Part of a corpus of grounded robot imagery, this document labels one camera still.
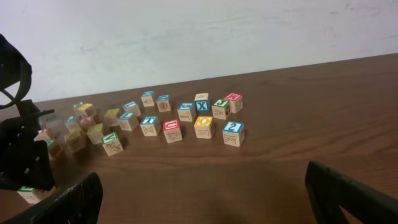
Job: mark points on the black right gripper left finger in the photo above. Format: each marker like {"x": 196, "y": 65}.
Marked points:
{"x": 78, "y": 203}

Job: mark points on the red U block right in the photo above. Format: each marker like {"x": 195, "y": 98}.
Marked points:
{"x": 172, "y": 131}

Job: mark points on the yellow O block right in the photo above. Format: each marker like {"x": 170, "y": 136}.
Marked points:
{"x": 204, "y": 127}

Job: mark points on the blue L block upper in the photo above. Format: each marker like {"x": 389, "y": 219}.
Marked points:
{"x": 132, "y": 107}

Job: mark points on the blue 2 number block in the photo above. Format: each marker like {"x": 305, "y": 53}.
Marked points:
{"x": 233, "y": 133}

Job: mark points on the green B letter block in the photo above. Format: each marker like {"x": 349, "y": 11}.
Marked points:
{"x": 54, "y": 148}

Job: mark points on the yellow S letter block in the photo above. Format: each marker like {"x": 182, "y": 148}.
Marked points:
{"x": 111, "y": 117}

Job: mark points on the green V block centre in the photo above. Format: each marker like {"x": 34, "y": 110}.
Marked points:
{"x": 111, "y": 144}

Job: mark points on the blue 5 number block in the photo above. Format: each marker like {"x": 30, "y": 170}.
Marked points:
{"x": 186, "y": 112}

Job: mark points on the blue P letter block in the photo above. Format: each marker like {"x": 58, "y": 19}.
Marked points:
{"x": 73, "y": 123}

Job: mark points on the blue l block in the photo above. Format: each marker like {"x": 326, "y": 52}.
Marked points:
{"x": 128, "y": 121}
{"x": 132, "y": 107}

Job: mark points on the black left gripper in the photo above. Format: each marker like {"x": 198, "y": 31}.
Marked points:
{"x": 25, "y": 161}

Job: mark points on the blue L block lower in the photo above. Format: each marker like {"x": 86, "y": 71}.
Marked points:
{"x": 128, "y": 121}

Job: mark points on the red M letter block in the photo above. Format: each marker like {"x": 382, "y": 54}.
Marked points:
{"x": 236, "y": 101}

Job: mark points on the blue d block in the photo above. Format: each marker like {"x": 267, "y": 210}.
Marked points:
{"x": 148, "y": 98}
{"x": 163, "y": 103}

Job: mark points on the blue D block right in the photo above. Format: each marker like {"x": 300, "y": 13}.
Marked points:
{"x": 163, "y": 103}

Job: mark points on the red A letter block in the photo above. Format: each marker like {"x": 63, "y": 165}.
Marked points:
{"x": 86, "y": 123}

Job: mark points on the blue D block top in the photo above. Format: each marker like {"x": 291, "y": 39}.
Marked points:
{"x": 148, "y": 98}

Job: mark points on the yellow C letter block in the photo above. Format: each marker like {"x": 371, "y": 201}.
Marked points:
{"x": 75, "y": 141}

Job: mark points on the green R letter block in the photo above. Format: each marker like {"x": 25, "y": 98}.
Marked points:
{"x": 31, "y": 195}

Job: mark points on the green Z letter block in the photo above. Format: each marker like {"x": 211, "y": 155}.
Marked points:
{"x": 76, "y": 107}

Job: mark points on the green J letter block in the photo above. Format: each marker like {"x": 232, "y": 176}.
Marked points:
{"x": 221, "y": 109}

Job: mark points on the blue T letter block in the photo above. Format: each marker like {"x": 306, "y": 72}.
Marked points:
{"x": 150, "y": 126}

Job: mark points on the blue X letter block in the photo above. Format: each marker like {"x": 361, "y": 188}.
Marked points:
{"x": 201, "y": 102}

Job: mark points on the yellow O letter block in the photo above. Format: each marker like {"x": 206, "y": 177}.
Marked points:
{"x": 95, "y": 133}

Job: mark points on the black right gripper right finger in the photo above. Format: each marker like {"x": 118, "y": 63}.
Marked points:
{"x": 331, "y": 191}

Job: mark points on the yellow block beside Z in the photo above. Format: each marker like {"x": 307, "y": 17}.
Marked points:
{"x": 86, "y": 110}

